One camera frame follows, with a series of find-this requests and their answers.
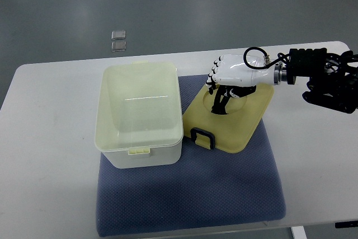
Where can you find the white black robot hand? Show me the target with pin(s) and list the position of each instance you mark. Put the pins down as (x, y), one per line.
(237, 71)

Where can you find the white storage box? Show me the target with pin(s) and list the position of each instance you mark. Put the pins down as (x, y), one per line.
(139, 115)

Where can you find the blue grey cushion mat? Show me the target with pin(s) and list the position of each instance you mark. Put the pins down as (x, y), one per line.
(204, 188)

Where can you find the white table leg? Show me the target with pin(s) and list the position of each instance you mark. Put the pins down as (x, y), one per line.
(298, 232)

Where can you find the upper floor socket plate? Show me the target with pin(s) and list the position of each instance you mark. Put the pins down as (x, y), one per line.
(118, 35)

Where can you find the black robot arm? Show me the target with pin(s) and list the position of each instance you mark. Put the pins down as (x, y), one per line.
(332, 81)

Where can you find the yellow box lid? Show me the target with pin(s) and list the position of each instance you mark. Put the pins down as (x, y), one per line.
(230, 132)

